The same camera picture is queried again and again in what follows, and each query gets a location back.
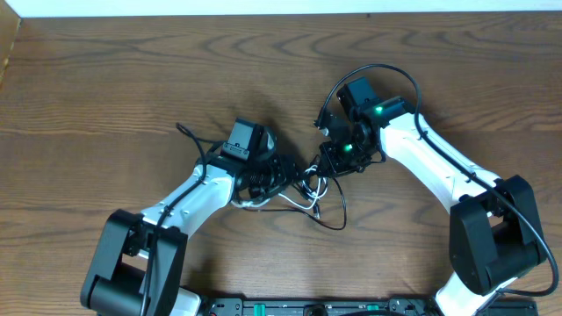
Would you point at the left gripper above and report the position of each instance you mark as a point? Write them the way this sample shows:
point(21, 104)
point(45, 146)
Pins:
point(286, 174)

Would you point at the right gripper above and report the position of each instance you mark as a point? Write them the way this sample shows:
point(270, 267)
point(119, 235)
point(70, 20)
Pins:
point(327, 159)

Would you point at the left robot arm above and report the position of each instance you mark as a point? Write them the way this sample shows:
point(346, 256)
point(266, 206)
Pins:
point(139, 259)

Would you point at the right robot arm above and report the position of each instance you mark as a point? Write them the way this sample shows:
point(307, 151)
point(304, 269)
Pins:
point(495, 234)

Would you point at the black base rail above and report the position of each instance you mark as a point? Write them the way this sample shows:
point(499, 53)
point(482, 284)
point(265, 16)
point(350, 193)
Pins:
point(262, 307)

